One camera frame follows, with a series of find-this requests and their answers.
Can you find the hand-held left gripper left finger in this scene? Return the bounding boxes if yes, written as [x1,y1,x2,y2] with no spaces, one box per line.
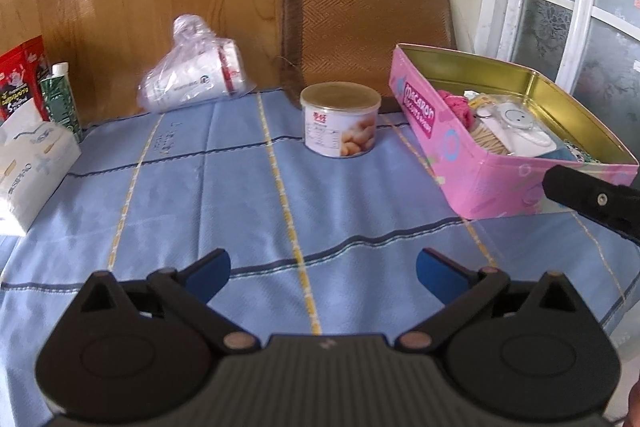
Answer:
[75,248,262,355]

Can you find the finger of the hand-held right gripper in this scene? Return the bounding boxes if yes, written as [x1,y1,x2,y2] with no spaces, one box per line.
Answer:
[542,164,640,244]

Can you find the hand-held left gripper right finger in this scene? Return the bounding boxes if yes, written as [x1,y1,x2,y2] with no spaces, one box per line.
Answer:
[397,248,593,355]

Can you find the pink biscuit tin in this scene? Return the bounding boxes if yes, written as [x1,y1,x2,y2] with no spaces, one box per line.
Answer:
[389,43,640,220]

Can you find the cotton swab pack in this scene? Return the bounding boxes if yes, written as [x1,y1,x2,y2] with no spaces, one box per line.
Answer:
[470,119,516,155]

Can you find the pink knitted cloth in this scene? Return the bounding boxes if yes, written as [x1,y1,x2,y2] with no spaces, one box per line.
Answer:
[439,90,476,128]

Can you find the blue checked tablecloth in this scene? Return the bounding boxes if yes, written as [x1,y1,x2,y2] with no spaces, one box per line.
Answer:
[0,87,640,427]

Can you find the labelled food can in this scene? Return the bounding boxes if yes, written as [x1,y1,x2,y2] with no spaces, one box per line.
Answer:
[300,83,382,159]

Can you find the white tissue pack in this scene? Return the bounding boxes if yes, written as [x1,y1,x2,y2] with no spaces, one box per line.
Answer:
[0,99,82,236]

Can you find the green carton with white cap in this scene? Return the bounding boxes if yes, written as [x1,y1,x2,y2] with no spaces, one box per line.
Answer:
[40,63,83,142]

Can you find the brown woven chair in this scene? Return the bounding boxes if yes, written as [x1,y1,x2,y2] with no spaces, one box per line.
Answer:
[279,0,458,105]

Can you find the red printed tin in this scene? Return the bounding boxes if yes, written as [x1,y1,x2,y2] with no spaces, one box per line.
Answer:
[0,36,48,122]

